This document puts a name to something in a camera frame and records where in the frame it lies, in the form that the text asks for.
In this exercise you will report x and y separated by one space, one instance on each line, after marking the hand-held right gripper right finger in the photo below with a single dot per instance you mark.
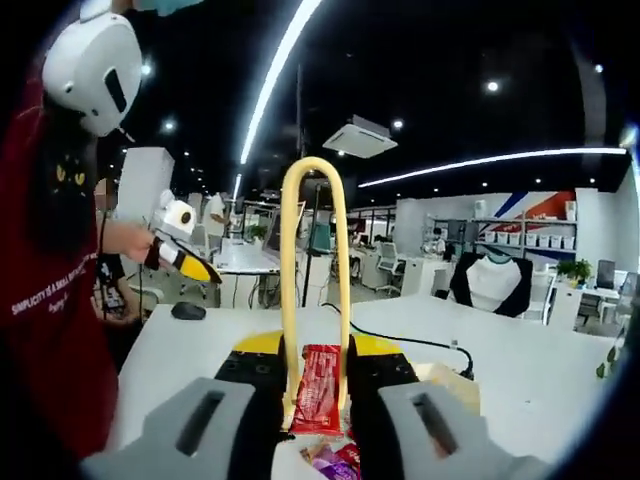
480 440

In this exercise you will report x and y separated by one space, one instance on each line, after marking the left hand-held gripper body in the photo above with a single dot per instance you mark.
172 217

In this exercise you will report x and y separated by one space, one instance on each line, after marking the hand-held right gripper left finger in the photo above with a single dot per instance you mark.
160 440

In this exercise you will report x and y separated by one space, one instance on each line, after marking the cream hexagonal food container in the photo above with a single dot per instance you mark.
450 382

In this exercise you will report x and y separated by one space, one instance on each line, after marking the yellow food tongs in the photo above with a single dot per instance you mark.
287 250

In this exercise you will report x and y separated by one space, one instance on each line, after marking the red snack bar packet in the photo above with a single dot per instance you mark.
351 452
317 390

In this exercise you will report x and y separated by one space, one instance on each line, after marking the person's left hand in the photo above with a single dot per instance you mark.
137 245

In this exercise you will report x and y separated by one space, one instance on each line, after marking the black computer mouse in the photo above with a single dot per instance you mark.
188 311

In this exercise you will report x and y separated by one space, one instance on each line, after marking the silver laptop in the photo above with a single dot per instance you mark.
274 230

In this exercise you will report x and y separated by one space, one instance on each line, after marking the teal panel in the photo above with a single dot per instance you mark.
320 237

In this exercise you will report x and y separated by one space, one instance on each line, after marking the black tripod stand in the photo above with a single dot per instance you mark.
301 150

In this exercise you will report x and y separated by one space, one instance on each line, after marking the person in red shirt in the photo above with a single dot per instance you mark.
50 325

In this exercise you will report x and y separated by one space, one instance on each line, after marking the white office chair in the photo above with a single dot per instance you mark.
542 295

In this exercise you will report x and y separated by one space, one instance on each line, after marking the ceiling light strip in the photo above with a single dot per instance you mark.
490 161
272 80

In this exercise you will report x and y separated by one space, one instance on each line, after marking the white chest-worn device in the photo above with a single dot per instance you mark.
85 70

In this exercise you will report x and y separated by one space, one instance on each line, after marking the small green potted plant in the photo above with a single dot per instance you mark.
575 270

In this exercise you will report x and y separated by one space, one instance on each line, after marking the ceiling air conditioner unit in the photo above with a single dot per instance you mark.
360 136

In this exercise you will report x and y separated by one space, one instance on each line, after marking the row of white storage boxes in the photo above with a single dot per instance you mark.
530 240

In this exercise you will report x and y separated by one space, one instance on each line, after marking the grey mesh office chair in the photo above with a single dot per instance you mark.
627 295

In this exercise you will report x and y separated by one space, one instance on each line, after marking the dark desk monitor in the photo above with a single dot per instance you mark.
605 274

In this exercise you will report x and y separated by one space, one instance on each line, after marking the grey storage shelf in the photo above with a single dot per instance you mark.
500 222

